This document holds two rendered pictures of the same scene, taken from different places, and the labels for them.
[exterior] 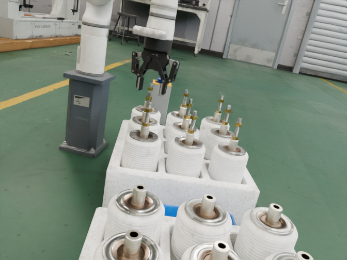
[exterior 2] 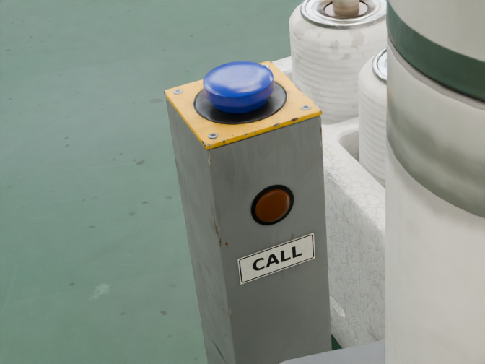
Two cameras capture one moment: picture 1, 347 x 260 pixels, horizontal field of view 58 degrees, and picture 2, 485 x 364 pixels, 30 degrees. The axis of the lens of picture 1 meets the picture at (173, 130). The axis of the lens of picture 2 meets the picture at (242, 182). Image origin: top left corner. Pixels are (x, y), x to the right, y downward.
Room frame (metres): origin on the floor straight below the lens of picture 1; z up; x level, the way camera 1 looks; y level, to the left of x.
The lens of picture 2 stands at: (1.27, 0.51, 0.57)
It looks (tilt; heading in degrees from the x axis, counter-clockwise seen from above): 35 degrees down; 257
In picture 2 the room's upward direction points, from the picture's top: 6 degrees counter-clockwise
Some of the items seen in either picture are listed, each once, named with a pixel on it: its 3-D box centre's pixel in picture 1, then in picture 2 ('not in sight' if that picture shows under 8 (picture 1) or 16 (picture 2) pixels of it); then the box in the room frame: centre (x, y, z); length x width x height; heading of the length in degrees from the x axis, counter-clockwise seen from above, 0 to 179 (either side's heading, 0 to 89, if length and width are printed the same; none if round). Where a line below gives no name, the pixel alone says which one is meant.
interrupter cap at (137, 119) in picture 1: (144, 120); not in sight; (0.87, 0.09, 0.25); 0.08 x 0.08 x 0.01
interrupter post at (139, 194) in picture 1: (139, 195); not in sight; (0.45, 0.04, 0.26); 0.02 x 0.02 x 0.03
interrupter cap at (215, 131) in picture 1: (222, 133); not in sight; (0.90, -0.15, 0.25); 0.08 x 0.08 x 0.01
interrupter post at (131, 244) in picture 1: (132, 244); not in sight; (0.34, 0.02, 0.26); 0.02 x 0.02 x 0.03
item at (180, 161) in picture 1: (182, 173); not in sight; (0.77, -0.05, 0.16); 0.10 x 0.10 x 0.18
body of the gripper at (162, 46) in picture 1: (156, 52); not in sight; (0.87, 0.09, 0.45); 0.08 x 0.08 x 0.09
